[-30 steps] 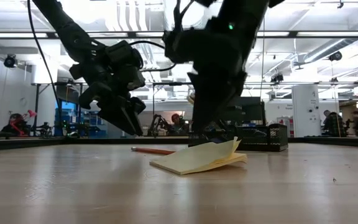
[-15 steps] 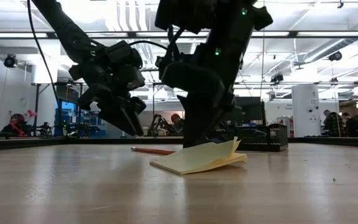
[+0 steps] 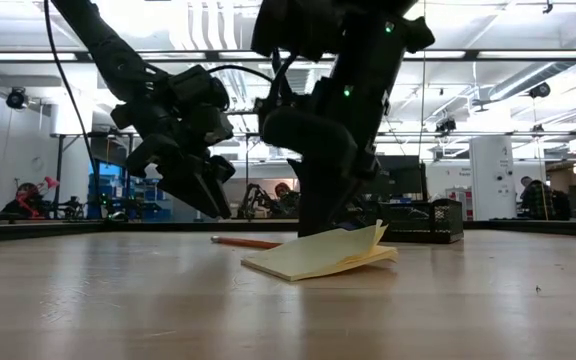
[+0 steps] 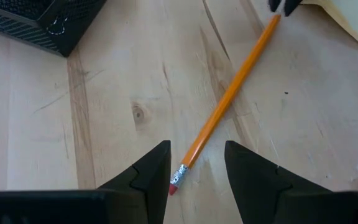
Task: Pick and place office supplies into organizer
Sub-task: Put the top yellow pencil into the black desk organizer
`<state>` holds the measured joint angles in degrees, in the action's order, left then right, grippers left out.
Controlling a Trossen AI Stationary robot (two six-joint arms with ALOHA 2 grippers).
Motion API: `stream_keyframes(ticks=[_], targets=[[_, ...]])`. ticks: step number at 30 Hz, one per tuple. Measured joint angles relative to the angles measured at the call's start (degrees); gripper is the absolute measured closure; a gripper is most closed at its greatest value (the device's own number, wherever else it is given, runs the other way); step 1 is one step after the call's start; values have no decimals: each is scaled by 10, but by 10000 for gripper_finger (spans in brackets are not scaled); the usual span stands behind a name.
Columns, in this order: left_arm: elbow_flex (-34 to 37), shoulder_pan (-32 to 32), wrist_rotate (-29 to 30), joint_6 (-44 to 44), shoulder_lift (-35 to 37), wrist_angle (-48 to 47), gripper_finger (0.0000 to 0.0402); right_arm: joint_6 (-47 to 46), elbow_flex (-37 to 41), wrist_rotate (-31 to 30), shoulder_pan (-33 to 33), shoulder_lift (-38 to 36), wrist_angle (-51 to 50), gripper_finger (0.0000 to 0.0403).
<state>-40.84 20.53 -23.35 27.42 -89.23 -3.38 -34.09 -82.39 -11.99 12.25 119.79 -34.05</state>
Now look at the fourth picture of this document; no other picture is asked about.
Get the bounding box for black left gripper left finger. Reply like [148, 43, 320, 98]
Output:
[98, 139, 172, 224]

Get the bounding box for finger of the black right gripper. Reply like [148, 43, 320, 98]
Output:
[283, 0, 303, 17]
[268, 0, 282, 12]

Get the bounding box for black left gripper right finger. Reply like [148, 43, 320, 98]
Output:
[224, 140, 332, 224]

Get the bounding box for yellow sticky note pad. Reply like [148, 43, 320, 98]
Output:
[301, 0, 358, 50]

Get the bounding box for orange pencil with eraser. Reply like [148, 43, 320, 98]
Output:
[168, 14, 282, 196]

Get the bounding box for black mesh desk organizer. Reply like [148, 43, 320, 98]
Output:
[0, 0, 108, 58]

